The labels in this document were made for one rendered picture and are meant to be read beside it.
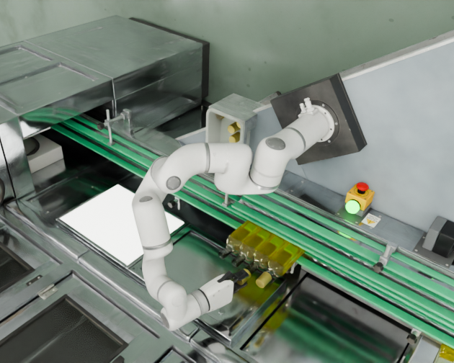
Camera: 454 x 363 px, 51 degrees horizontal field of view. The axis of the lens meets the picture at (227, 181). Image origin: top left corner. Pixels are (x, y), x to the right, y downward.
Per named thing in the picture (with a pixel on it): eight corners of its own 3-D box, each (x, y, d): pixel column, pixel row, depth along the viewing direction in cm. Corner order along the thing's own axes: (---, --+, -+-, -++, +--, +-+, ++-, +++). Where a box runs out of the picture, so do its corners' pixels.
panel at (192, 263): (118, 186, 216) (55, 223, 194) (117, 181, 214) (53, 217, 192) (286, 284, 174) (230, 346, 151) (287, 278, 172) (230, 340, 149)
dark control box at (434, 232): (430, 233, 154) (421, 247, 148) (437, 214, 149) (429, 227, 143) (455, 245, 150) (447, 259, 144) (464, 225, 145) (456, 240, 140)
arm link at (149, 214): (199, 233, 132) (189, 217, 146) (184, 161, 126) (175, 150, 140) (142, 250, 129) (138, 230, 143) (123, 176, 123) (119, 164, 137)
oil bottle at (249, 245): (269, 227, 180) (236, 258, 166) (271, 215, 177) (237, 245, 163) (282, 233, 178) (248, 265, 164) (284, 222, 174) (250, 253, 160)
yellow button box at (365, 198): (352, 198, 167) (342, 208, 162) (357, 181, 162) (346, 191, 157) (370, 207, 163) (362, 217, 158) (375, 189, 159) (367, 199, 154)
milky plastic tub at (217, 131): (217, 148, 197) (205, 156, 191) (220, 99, 184) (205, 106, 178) (252, 163, 189) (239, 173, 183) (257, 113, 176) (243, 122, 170)
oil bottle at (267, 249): (282, 233, 177) (249, 265, 163) (285, 222, 174) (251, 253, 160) (295, 240, 175) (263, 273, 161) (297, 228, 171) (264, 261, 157)
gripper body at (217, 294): (205, 320, 147) (234, 304, 152) (207, 299, 141) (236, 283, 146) (192, 305, 151) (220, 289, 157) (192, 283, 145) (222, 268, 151)
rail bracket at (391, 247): (387, 245, 151) (370, 269, 142) (393, 227, 146) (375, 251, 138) (399, 251, 149) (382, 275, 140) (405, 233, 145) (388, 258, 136)
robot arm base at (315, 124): (292, 100, 156) (265, 117, 146) (323, 91, 147) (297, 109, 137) (308, 143, 160) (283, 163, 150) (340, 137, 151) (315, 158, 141)
